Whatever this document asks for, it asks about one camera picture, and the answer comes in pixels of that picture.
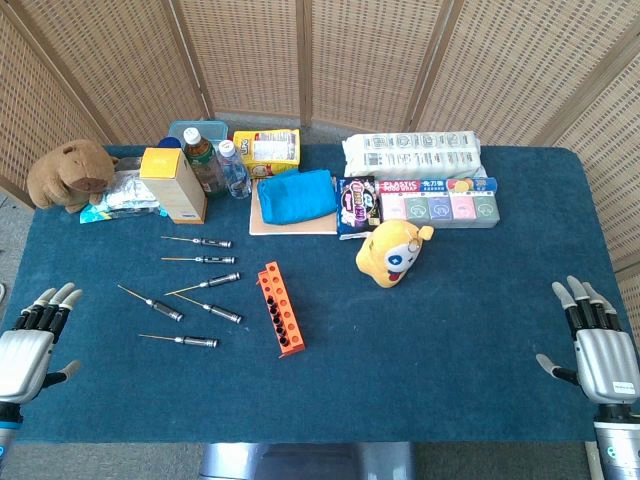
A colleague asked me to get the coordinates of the wicker folding screen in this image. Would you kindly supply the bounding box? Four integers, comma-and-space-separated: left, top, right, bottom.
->
0, 0, 640, 331

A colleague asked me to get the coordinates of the green tea bottle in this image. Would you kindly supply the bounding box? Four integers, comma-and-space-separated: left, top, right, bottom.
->
181, 126, 227, 197

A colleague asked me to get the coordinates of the large white tissue package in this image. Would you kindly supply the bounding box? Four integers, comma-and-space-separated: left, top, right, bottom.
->
342, 130, 484, 181

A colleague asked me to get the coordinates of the plastic food wrap box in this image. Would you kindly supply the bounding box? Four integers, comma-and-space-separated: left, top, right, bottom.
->
378, 176, 499, 195

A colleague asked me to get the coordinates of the teal wet wipes pack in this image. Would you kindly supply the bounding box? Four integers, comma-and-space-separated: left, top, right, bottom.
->
79, 198, 169, 225

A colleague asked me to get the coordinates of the tall cream yellow carton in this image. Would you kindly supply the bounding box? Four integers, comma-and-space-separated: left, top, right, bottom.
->
138, 146, 208, 226

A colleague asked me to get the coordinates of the yellow plush toy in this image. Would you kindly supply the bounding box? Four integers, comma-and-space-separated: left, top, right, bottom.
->
355, 218, 435, 290

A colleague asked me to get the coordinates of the grey robot torso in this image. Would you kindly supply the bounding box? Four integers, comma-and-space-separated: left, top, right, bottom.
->
199, 441, 417, 480

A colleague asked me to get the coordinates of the beige flat board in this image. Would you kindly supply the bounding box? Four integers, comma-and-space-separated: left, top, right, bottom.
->
248, 178, 340, 237

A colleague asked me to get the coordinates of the dark purple pad pack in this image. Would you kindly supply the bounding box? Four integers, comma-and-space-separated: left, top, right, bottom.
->
336, 175, 383, 241

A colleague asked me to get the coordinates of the yellow snack bag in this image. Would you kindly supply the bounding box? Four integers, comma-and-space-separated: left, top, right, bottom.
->
232, 128, 302, 180

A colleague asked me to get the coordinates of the blue folded cloth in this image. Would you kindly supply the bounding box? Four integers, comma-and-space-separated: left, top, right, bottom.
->
256, 168, 338, 226

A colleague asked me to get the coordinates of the clear water bottle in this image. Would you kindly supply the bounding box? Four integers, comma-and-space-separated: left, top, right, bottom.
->
217, 139, 253, 200

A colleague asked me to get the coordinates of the brown capybara plush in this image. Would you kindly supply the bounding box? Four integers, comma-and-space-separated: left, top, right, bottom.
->
25, 138, 120, 215

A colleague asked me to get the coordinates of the silver foil packet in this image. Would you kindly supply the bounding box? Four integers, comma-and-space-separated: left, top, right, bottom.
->
99, 168, 162, 211

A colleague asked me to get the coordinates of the pastel pocket tissue multipack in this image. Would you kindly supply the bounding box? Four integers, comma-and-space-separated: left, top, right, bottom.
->
379, 191, 502, 230

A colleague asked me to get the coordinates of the black silver precision screwdriver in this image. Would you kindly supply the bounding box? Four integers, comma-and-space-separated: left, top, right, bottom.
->
160, 235, 233, 249
164, 271, 242, 297
160, 255, 237, 265
172, 293, 244, 325
138, 333, 220, 349
117, 284, 185, 323

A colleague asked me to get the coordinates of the blue felt table cover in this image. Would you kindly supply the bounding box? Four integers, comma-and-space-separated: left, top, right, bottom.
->
0, 144, 629, 444

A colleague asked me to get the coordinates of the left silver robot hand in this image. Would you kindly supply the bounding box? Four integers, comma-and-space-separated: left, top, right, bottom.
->
0, 282, 84, 406

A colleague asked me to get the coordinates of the blue lidded plastic container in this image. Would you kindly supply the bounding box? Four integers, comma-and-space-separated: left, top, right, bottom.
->
167, 119, 230, 151

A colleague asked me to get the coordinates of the orange screwdriver holder rack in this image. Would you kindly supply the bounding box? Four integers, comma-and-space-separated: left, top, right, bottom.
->
257, 261, 305, 359

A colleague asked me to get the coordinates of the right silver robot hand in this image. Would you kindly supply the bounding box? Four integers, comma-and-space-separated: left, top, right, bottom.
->
535, 274, 640, 407

